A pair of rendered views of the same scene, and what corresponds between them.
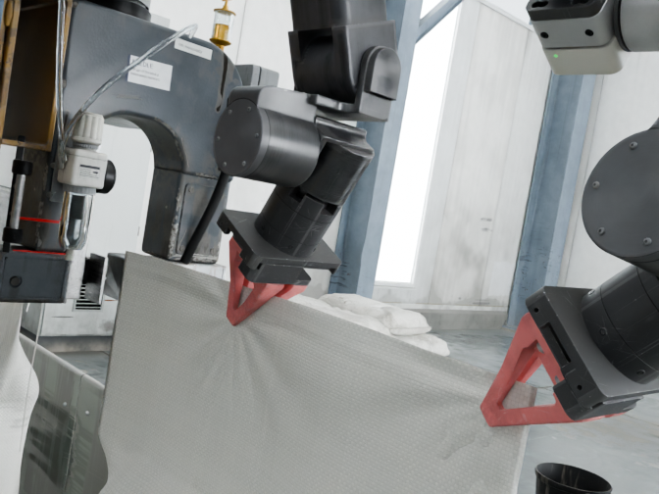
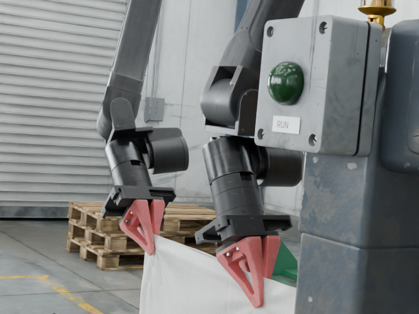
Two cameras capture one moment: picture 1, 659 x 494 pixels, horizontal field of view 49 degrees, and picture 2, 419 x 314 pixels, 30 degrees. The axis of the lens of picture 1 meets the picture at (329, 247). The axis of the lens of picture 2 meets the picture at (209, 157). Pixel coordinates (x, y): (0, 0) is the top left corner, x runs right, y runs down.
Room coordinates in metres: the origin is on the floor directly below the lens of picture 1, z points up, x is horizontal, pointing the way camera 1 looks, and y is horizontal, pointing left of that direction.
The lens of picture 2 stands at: (1.54, 0.20, 1.26)
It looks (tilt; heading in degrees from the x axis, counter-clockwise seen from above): 3 degrees down; 193
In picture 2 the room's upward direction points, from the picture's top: 5 degrees clockwise
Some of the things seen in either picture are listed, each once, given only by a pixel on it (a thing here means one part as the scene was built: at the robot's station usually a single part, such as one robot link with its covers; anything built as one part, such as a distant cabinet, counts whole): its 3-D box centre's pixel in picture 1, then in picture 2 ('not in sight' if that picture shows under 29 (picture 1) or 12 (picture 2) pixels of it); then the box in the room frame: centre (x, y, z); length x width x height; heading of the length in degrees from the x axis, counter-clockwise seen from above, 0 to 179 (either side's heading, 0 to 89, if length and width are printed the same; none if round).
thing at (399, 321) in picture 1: (371, 314); not in sight; (4.34, -0.31, 0.56); 0.67 x 0.43 x 0.15; 45
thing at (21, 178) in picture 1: (17, 201); not in sight; (0.74, 0.32, 1.12); 0.02 x 0.02 x 0.08
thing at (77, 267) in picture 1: (73, 242); not in sight; (0.83, 0.29, 1.08); 0.03 x 0.01 x 0.13; 135
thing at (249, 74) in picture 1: (244, 101); (315, 86); (0.99, 0.15, 1.29); 0.08 x 0.05 x 0.09; 45
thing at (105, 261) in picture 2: not in sight; (149, 250); (-4.82, -1.69, 0.07); 1.20 x 0.82 x 0.14; 133
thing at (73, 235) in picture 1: (75, 221); not in sight; (0.76, 0.27, 1.11); 0.03 x 0.03 x 0.06
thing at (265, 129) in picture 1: (304, 111); (255, 138); (0.57, 0.04, 1.24); 0.11 x 0.09 x 0.12; 135
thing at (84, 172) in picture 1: (82, 187); not in sight; (0.77, 0.27, 1.14); 0.05 x 0.04 x 0.16; 135
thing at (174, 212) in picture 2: not in sight; (151, 217); (-4.79, -1.69, 0.36); 1.20 x 0.82 x 0.14; 131
